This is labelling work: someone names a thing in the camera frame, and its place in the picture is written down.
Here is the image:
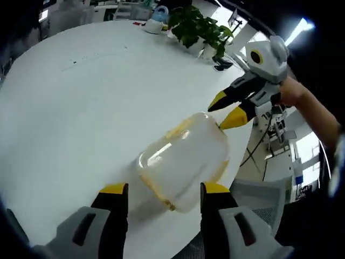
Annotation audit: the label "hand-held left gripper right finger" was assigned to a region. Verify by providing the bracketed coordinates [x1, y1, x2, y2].
[199, 182, 294, 259]

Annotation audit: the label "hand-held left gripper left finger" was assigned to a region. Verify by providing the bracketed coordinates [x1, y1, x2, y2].
[45, 182, 129, 259]

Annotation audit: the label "clear plastic box yellow buckles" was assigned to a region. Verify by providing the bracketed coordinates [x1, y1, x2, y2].
[139, 112, 231, 214]

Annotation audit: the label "person's right hand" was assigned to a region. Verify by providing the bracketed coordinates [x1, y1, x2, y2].
[279, 77, 307, 105]

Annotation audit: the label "black clamp stand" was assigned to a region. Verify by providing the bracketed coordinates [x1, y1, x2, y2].
[214, 58, 233, 71]

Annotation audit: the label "grey mesh office chair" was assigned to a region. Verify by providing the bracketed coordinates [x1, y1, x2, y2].
[229, 178, 293, 240]

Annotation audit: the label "white plant pot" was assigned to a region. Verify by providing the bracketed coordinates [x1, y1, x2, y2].
[201, 43, 219, 59]

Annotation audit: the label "green potted plant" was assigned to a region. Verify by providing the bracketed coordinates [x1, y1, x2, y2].
[168, 5, 234, 58]

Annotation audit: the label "blue white kettle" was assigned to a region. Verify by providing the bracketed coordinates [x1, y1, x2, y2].
[144, 5, 169, 35]

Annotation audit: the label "black cable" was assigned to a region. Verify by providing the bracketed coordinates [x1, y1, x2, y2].
[242, 113, 273, 180]

